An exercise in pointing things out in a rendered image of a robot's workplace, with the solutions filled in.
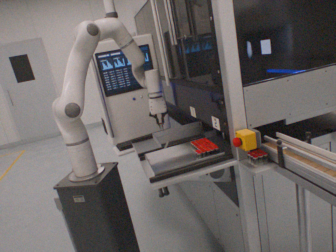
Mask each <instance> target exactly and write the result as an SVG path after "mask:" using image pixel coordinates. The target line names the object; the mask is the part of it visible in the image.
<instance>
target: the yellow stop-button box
mask: <svg viewBox="0 0 336 252"><path fill-rule="evenodd" d="M235 133H236V137H237V138H239V139H240V142H241V146H239V148H241V149H243V150H244V151H250V150H253V149H256V148H260V147H261V142H260V132H259V131H258V130H256V129H253V128H251V127H249V128H246V129H242V130H238V131H236V132H235Z"/></svg>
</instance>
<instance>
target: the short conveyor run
mask: <svg viewBox="0 0 336 252"><path fill-rule="evenodd" d="M305 135H306V137H305V141H301V140H298V139H295V138H293V137H290V136H287V135H284V134H282V133H279V132H276V136H277V137H279V138H278V139H273V138H271V137H269V136H266V135H265V136H264V140H266V141H268V142H266V143H262V144H261V146H260V147H259V148H258V149H260V150H262V151H264V152H265V153H267V156H268V160H269V161H271V162H273V163H275V164H276V165H278V170H275V171H276V172H277V173H279V174H281V175H282V176H284V177H286V178H288V179H289V180H291V181H293V182H294V183H296V184H298V185H299V186H301V187H303V188H304V189H306V190H308V191H309V192H311V193H313V194H314V195H316V196H318V197H319V198H321V199H323V200H324V201H326V202H328V203H329V204H331V205H333V206H335V207H336V154H335V153H333V152H330V151H327V150H325V149H322V148H319V147H317V146H314V145H312V140H311V138H310V137H309V136H310V135H311V132H310V131H306V132H305Z"/></svg>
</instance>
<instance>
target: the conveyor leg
mask: <svg viewBox="0 0 336 252"><path fill-rule="evenodd" d="M295 190H296V205H297V220H298V235H299V250H300V252H313V249H312V230H311V210H310V192H309V191H308V190H306V189H305V188H303V187H301V186H300V185H298V184H295Z"/></svg>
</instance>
